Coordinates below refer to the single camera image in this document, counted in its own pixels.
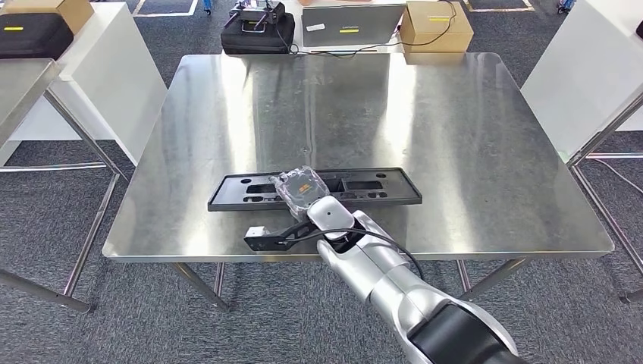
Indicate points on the stainless steel workbench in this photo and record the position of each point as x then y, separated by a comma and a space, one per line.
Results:
452, 150

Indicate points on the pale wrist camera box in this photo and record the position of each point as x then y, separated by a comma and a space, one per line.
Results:
256, 233

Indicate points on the black carry bag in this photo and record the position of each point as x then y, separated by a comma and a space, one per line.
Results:
640, 29
256, 42

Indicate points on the person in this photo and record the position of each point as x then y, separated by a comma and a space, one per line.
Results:
326, 2

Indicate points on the grey laptop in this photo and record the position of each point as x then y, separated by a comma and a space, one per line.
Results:
351, 25

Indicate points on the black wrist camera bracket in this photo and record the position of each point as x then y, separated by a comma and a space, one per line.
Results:
286, 236

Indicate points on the black plastic plate bracket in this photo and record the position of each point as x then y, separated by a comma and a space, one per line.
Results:
382, 193

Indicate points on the stainless steel table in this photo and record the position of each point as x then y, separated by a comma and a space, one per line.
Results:
603, 130
20, 85

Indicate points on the black case yellow label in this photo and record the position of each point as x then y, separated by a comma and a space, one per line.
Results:
35, 40

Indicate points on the brown cardboard box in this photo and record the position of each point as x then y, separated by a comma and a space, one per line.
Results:
75, 12
432, 30

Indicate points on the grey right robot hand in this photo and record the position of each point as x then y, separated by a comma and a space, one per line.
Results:
301, 191

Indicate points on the white partition panel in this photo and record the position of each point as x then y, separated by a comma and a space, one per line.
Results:
577, 75
110, 75

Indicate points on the black remote controller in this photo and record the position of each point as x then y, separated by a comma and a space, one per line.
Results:
256, 12

